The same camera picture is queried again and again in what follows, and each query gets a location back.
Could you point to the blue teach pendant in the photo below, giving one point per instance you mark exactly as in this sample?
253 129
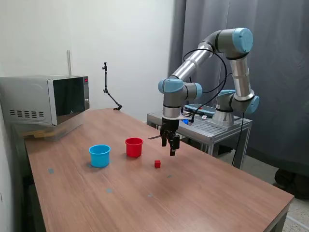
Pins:
207 111

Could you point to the wooden blocks under microwave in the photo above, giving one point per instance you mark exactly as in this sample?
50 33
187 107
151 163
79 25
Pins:
36 134

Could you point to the dark strip on table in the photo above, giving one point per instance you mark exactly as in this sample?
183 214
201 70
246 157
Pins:
154 137

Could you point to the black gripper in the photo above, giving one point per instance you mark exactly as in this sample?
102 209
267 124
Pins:
170 125

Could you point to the grey metal robot stand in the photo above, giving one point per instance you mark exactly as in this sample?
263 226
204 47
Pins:
217 130

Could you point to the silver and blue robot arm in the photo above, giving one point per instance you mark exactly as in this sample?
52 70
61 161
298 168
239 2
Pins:
188 66

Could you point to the silver microwave oven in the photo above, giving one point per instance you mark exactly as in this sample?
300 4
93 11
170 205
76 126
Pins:
29 96

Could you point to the red plastic bin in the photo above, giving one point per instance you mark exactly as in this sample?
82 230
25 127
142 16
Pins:
133 148

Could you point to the red cube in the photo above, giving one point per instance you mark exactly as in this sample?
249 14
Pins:
157 164

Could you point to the blue plastic bin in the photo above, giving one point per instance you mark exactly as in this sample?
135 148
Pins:
100 158

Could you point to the white wall pipe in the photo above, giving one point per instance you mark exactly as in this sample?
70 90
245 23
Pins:
69 62

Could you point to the grey curtain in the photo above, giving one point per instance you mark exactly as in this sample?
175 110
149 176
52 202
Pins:
277 60

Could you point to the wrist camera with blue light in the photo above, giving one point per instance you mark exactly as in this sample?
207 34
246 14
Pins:
187 121

